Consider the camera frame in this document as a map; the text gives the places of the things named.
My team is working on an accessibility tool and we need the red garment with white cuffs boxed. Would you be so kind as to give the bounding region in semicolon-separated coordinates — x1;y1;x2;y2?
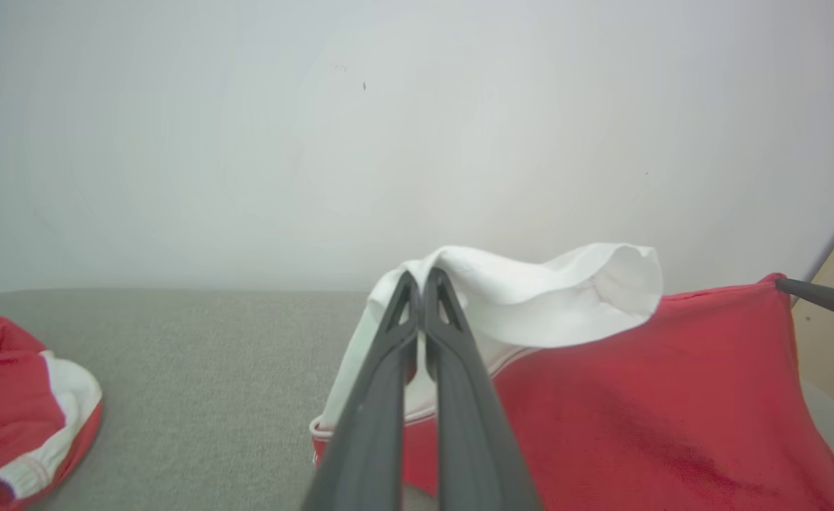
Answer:
0;314;103;511

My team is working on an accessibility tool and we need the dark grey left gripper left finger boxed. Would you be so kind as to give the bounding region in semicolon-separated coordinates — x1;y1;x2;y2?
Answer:
303;270;421;511

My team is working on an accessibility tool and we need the red garment with white stripes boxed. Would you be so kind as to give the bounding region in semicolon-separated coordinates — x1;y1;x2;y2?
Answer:
309;243;834;511

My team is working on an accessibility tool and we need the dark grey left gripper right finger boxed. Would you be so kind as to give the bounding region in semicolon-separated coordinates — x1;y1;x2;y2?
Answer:
424;268;544;511

